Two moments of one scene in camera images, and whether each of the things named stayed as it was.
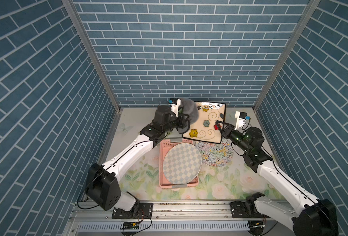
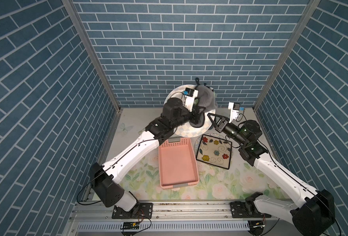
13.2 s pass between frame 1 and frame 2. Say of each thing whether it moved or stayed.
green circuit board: stayed
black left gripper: moved
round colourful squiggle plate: moved
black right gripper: moved
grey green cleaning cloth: moved
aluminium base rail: stayed
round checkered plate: moved
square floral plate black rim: moved
